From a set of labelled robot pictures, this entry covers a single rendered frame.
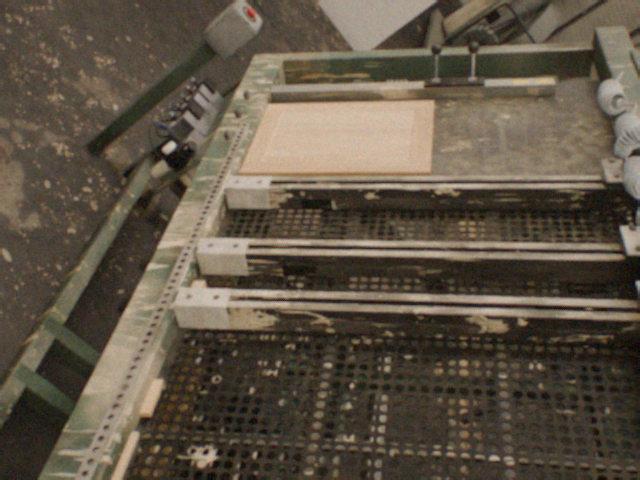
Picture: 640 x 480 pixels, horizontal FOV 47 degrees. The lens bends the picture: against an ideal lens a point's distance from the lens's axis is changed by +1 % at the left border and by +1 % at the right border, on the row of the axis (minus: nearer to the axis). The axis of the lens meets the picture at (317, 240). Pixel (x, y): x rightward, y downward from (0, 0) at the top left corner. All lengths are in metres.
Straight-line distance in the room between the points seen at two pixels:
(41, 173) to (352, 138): 1.27
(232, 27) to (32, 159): 0.92
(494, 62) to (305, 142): 0.81
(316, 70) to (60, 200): 1.09
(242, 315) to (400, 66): 1.39
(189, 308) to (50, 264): 1.19
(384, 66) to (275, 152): 0.67
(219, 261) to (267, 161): 0.52
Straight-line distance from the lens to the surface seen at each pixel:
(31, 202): 2.92
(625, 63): 2.59
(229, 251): 1.83
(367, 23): 6.16
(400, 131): 2.35
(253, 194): 2.06
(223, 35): 2.78
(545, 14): 7.76
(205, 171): 2.20
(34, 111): 3.19
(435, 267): 1.76
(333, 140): 2.33
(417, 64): 2.78
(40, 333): 2.45
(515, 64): 2.80
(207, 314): 1.70
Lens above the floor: 2.06
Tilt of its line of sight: 30 degrees down
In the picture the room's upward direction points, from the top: 59 degrees clockwise
